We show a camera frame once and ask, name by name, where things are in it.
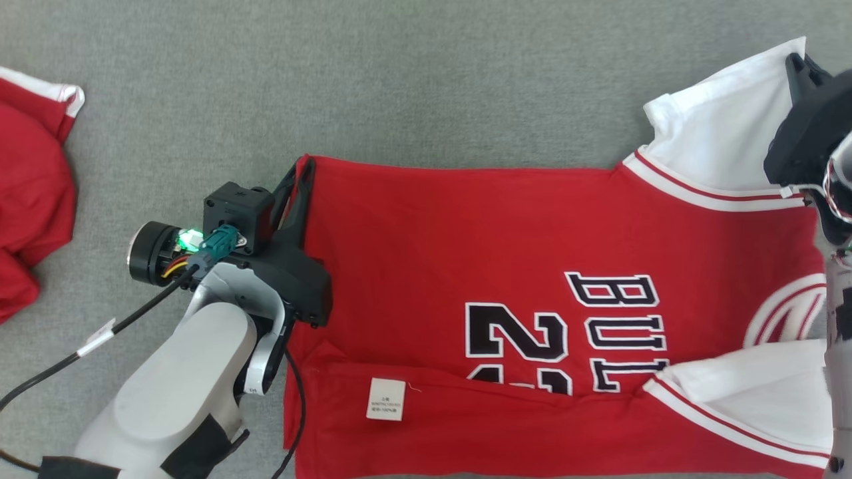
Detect red basketball jersey white sleeves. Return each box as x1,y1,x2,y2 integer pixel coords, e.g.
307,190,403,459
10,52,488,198
283,37,852,479

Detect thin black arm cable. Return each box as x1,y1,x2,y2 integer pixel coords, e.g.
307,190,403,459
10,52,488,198
270,349,307,479

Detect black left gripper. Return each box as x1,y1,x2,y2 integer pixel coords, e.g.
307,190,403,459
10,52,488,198
253,156,332,327

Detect red shorts white stripe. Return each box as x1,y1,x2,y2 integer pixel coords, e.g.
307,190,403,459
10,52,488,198
0,67,86,325

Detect black cable with teal plug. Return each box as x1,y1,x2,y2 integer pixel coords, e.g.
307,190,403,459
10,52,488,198
0,225,242,412

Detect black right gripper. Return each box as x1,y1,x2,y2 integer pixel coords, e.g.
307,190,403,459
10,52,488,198
764,52,852,187

